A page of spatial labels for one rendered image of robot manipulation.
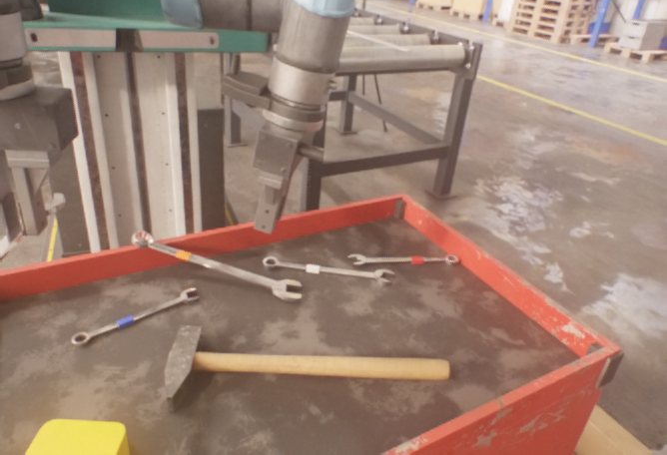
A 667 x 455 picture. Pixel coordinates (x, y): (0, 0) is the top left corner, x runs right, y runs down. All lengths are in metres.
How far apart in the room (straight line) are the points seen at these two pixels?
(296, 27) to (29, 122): 0.28
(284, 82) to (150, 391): 0.38
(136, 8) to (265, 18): 0.81
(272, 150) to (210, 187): 1.27
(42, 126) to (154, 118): 1.08
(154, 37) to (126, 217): 0.66
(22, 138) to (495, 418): 0.55
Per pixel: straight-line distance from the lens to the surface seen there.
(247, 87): 0.62
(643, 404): 2.22
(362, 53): 2.52
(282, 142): 0.58
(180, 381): 0.60
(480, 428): 0.60
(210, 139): 1.77
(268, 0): 0.67
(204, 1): 0.68
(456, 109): 3.03
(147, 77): 1.58
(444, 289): 0.81
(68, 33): 1.31
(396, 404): 0.63
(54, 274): 0.80
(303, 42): 0.58
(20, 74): 0.55
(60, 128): 0.55
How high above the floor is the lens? 1.37
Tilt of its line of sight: 28 degrees down
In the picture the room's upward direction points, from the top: 5 degrees clockwise
